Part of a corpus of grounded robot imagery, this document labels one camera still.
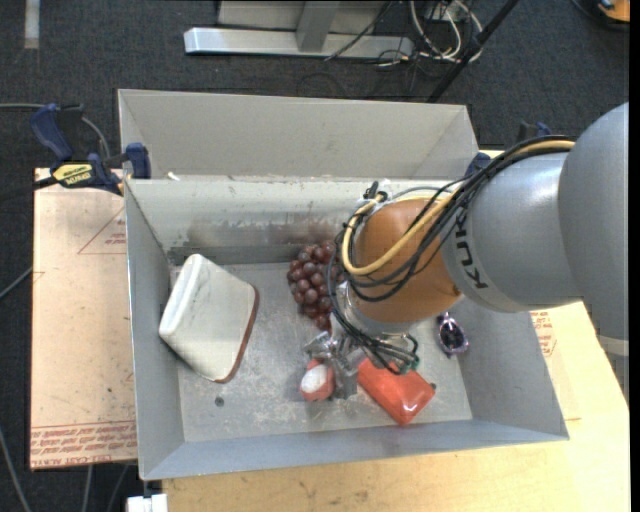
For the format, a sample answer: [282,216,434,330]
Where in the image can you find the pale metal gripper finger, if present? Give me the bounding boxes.
[303,331,342,362]
[330,363,359,401]

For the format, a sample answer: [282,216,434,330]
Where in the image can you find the red and white toy food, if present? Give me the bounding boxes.
[298,358,335,403]

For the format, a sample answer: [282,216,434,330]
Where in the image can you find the orange plastic bottle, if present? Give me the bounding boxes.
[356,356,437,428]

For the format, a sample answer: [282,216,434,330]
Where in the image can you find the grey metal bin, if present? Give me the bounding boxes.
[117,88,571,482]

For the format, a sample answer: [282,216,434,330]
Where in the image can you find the dark red grape bunch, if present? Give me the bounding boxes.
[286,240,347,332]

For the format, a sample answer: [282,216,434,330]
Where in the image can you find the purple sunglasses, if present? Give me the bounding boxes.
[436,311,471,358]

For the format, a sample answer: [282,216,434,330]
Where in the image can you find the white square dish brown rim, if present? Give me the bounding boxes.
[158,253,260,384]

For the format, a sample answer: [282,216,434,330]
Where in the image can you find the brown cardboard board red print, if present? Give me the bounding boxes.
[29,167,139,471]

